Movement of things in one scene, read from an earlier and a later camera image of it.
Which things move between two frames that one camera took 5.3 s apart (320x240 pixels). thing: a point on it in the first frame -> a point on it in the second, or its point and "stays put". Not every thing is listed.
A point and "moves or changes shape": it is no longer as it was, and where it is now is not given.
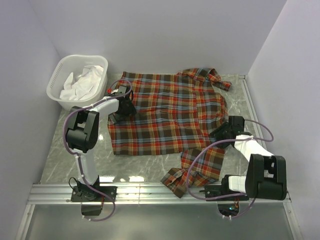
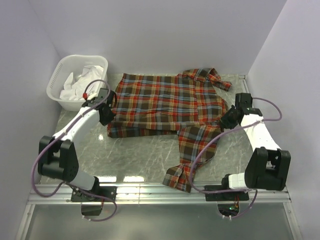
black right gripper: (218, 131) -> (224, 122)
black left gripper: (130, 111) -> (105, 121)
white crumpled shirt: (85, 86) stays put
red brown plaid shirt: (176, 112) moves or changes shape
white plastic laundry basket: (78, 80) stays put
